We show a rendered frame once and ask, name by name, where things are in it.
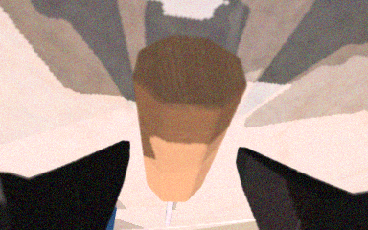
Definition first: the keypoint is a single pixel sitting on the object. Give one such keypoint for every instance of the blue cube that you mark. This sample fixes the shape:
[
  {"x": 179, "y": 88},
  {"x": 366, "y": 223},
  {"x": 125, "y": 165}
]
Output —
[{"x": 111, "y": 225}]

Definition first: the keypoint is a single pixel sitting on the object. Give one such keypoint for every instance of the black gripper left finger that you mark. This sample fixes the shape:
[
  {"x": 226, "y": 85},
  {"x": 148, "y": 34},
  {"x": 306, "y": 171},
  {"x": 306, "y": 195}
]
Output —
[{"x": 80, "y": 195}]

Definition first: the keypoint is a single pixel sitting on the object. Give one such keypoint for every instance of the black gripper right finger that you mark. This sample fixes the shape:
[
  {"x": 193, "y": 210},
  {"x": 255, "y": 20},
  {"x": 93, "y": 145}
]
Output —
[{"x": 283, "y": 198}]

